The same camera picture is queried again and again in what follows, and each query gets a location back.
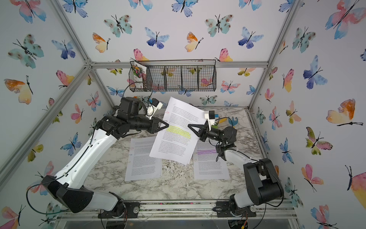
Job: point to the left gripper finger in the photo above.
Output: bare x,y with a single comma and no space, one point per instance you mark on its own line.
158,129
160,123

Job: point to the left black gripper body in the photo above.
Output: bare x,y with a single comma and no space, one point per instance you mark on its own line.
144,124

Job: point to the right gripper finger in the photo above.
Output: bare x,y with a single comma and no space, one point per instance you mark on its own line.
198,126
197,132

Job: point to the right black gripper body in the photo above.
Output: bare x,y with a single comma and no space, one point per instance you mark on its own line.
208,134

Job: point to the document with green highlight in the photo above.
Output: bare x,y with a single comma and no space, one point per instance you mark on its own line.
177,142

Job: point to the document with purple highlight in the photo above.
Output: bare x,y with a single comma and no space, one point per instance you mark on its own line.
207,165

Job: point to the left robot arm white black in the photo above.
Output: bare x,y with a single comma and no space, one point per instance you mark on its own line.
67,186

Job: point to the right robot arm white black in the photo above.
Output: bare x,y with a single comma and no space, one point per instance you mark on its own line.
262,182

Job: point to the green toy trowel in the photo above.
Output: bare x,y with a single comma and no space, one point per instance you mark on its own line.
220,120

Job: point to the blue toy rake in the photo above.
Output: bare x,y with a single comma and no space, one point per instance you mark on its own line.
233,121

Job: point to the plain text document left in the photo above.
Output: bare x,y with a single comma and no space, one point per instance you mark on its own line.
140,165

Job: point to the colourful seed packet booklet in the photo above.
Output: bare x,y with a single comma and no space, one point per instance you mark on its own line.
140,74

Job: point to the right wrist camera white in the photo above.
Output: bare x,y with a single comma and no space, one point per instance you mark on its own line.
210,116

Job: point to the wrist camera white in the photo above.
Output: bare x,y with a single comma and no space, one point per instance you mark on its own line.
154,106
210,116

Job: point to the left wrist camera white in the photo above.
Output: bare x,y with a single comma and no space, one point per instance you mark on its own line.
154,106

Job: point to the black wire basket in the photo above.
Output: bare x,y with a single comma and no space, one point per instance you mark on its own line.
177,75

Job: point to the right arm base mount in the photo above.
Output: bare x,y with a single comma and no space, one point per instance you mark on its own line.
225,209

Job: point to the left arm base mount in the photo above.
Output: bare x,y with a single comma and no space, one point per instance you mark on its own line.
123,210

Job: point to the aluminium front rail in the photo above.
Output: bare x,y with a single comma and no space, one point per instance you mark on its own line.
202,209

